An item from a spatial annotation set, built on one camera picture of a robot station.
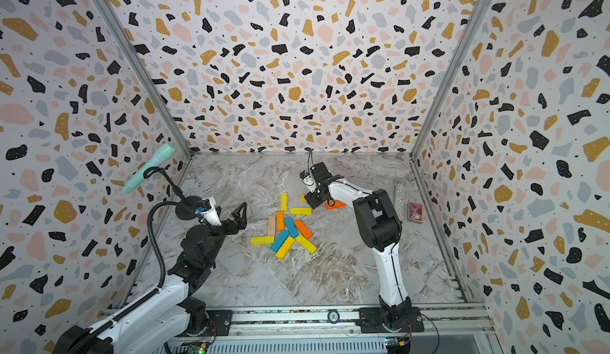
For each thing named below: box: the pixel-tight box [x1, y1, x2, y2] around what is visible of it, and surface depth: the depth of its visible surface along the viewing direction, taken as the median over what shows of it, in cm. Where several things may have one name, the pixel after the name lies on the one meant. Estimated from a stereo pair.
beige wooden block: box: [267, 215, 276, 236], surface depth 97 cm
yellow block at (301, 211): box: [289, 207, 313, 216], surface depth 102 cm
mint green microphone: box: [120, 142, 177, 195], surface depth 78 cm
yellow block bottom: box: [275, 236, 296, 261], surface depth 91 cm
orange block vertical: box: [275, 211, 286, 231], surface depth 99 cm
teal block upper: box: [284, 216, 300, 239], surface depth 97 cm
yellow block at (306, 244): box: [295, 234, 317, 255], surface depth 92 cm
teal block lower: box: [270, 229, 290, 253], surface depth 92 cm
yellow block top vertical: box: [280, 192, 289, 212], surface depth 105 cm
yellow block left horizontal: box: [250, 235, 275, 247], surface depth 92 cm
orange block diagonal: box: [293, 219, 313, 240], surface depth 97 cm
